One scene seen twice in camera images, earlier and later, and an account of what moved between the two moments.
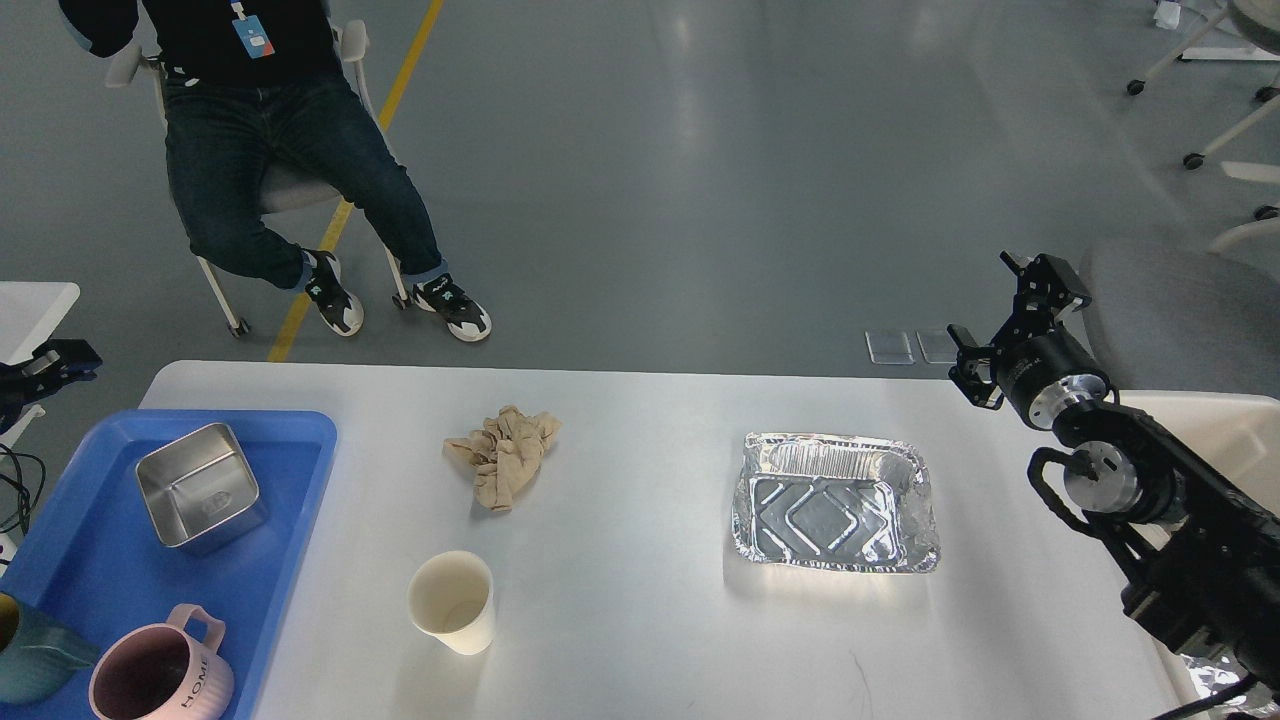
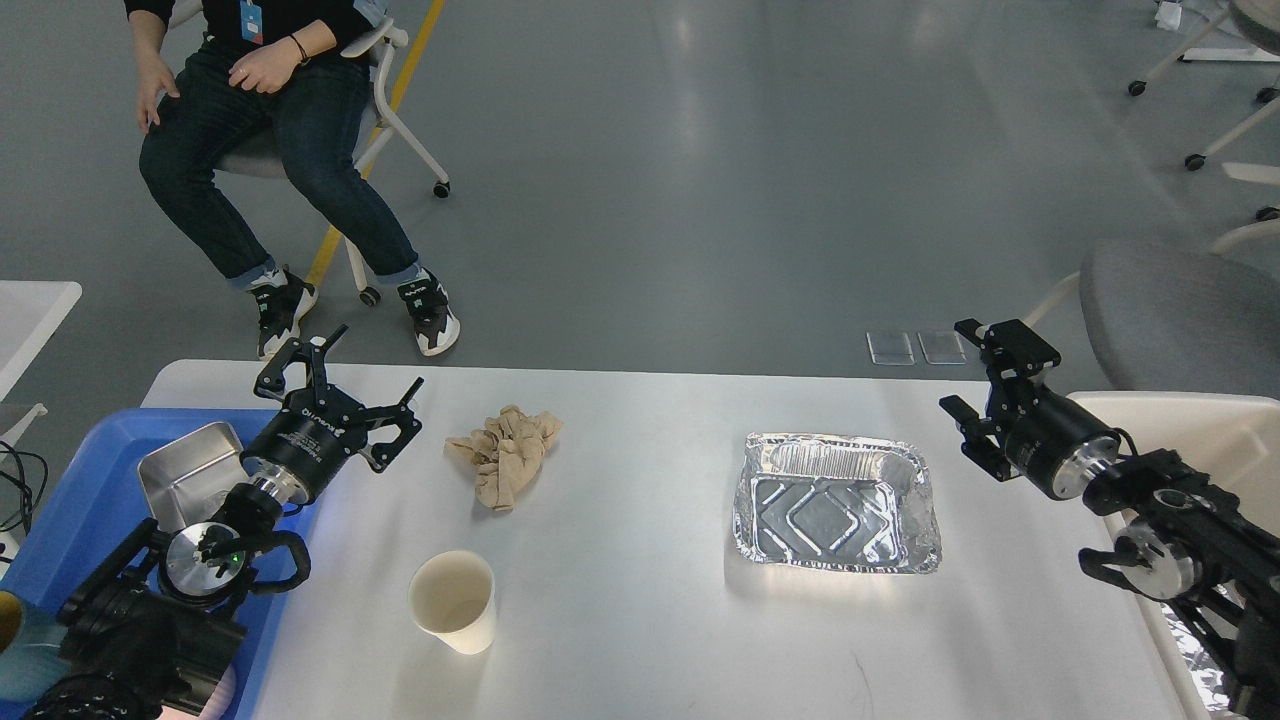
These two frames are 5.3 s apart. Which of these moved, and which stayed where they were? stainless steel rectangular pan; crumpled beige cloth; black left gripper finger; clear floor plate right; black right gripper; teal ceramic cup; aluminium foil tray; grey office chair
Moved: black right gripper; black left gripper finger
Stayed: teal ceramic cup; grey office chair; aluminium foil tray; crumpled beige cloth; stainless steel rectangular pan; clear floor plate right
